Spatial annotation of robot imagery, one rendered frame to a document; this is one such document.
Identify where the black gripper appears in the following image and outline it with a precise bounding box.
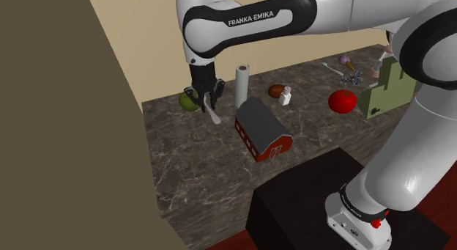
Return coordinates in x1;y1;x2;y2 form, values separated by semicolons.
183;61;226;113

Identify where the green apple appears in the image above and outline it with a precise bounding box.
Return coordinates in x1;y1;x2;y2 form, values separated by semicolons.
178;90;201;113

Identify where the white spoon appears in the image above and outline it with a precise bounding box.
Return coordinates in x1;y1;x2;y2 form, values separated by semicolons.
203;92;222;125

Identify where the white paper towel roll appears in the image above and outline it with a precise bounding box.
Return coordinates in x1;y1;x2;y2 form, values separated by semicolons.
234;65;250;109

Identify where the red toy barn grey roof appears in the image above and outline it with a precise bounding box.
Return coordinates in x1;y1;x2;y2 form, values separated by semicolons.
234;96;295;163

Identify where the brown potato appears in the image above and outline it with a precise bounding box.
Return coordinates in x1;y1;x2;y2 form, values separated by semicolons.
267;84;286;99

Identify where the white salt shaker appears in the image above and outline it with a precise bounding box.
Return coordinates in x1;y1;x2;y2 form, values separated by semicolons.
278;86;292;107

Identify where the white plastic fork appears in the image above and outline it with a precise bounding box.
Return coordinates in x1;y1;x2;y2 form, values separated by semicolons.
321;61;345;77

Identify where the red tomato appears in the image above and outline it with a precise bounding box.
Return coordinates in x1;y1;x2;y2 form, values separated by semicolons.
327;89;358;114

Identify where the purple ice cream cone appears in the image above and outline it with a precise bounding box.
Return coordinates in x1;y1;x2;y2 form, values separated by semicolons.
338;54;357;73

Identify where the dark robot stand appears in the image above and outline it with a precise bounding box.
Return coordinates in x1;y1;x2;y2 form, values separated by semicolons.
245;146;451;250

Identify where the dark spiky bead cluster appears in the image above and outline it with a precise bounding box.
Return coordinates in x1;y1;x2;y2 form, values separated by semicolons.
338;70;365;87

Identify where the pale figurine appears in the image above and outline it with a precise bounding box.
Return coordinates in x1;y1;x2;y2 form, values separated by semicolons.
368;43;394;79

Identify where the olive green cardboard box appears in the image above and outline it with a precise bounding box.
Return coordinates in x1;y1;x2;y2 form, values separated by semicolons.
357;56;419;120

